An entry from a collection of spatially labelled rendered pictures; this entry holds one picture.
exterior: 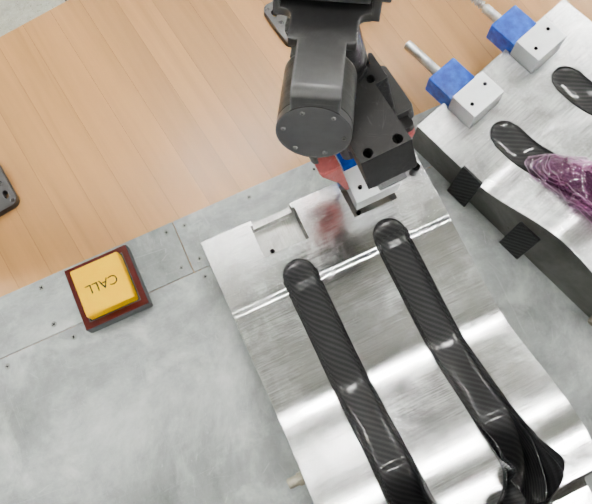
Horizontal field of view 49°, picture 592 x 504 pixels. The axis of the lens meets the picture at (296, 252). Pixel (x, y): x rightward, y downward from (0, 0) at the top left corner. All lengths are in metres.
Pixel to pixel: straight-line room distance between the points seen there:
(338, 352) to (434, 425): 0.12
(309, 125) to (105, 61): 0.51
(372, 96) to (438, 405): 0.31
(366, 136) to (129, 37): 0.51
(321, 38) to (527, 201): 0.37
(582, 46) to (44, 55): 0.70
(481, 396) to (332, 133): 0.33
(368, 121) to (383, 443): 0.32
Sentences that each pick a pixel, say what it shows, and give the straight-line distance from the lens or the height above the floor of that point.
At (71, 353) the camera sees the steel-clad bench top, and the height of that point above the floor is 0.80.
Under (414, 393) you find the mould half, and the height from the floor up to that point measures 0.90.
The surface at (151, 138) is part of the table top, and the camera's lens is 0.88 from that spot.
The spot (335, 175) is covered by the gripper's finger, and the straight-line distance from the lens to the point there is 0.62.
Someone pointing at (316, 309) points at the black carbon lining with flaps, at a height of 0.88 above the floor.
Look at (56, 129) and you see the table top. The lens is 0.92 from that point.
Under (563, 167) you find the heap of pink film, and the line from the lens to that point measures 0.79.
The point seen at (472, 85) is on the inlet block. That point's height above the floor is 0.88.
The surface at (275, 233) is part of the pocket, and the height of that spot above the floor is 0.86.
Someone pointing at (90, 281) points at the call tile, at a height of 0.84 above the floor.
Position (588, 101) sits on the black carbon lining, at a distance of 0.88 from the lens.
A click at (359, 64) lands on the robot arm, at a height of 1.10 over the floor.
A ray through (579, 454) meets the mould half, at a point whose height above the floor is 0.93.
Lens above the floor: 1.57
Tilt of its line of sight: 75 degrees down
